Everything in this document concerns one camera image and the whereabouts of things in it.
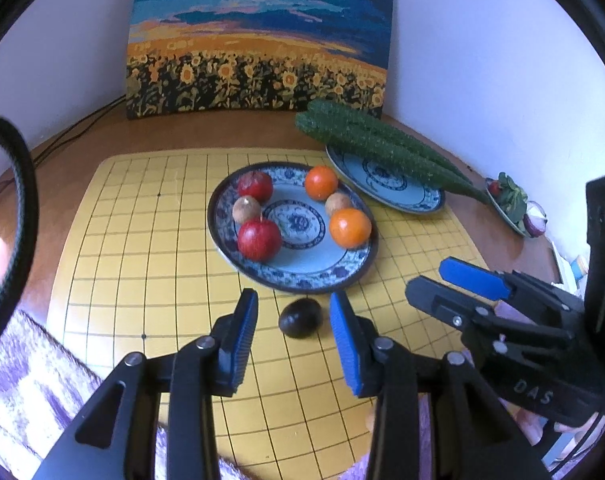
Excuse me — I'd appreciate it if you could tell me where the yellow grid game board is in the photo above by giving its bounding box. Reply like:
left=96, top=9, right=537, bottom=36
left=47, top=148, right=491, bottom=480

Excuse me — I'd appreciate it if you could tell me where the small tan potato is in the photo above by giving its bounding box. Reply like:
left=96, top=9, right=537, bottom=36
left=325, top=192, right=353, bottom=217

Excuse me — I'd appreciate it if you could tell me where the dark purple plum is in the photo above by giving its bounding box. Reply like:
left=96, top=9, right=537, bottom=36
left=278, top=297, right=324, bottom=339

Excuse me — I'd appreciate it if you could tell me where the purple onion piece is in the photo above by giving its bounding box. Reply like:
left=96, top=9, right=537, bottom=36
left=524, top=201, right=549, bottom=237

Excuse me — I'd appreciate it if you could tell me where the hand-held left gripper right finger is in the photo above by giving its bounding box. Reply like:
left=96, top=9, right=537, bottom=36
left=329, top=291, right=553, bottom=480

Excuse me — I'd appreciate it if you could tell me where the small blue patterned plate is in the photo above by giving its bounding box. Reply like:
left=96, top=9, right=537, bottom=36
left=325, top=145, right=446, bottom=215

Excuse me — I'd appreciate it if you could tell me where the brown kiwi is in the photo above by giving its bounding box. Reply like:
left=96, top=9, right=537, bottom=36
left=232, top=195, right=262, bottom=224

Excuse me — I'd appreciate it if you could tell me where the sunflower field painting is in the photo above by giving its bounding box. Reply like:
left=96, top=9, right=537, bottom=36
left=125, top=0, right=396, bottom=120

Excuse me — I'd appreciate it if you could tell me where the thin black cable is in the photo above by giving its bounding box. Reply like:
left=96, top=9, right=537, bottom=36
left=31, top=105, right=128, bottom=165
left=30, top=97, right=128, bottom=153

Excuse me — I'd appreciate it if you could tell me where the large blue patterned plate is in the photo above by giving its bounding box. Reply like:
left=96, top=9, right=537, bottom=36
left=207, top=161, right=379, bottom=295

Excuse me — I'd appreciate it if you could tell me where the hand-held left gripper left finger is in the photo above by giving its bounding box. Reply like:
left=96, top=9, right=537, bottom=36
left=32, top=288, right=260, bottom=480

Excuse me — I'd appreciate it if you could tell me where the green cucumber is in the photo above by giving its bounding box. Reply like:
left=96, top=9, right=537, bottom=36
left=306, top=99, right=477, bottom=187
left=295, top=112, right=489, bottom=204

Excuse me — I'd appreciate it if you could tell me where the dish of green leaves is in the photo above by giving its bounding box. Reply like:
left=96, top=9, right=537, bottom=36
left=484, top=172, right=549, bottom=239

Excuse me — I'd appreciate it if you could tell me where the thick black cable loop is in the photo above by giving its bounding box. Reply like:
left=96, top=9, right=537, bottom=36
left=0, top=113, right=38, bottom=362

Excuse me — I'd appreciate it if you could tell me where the orange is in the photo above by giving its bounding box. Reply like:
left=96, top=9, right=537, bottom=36
left=329, top=208, right=372, bottom=249
left=304, top=165, right=339, bottom=201

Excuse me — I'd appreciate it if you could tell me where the shiny red apple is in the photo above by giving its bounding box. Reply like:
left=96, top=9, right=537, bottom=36
left=237, top=216, right=282, bottom=262

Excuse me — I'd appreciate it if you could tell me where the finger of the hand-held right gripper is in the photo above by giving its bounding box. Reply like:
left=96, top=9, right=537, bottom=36
left=405, top=275, right=574, bottom=357
left=439, top=256, right=586, bottom=312

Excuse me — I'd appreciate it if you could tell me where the wrinkled red apple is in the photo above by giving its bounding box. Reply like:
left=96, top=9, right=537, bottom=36
left=237, top=171, right=274, bottom=205

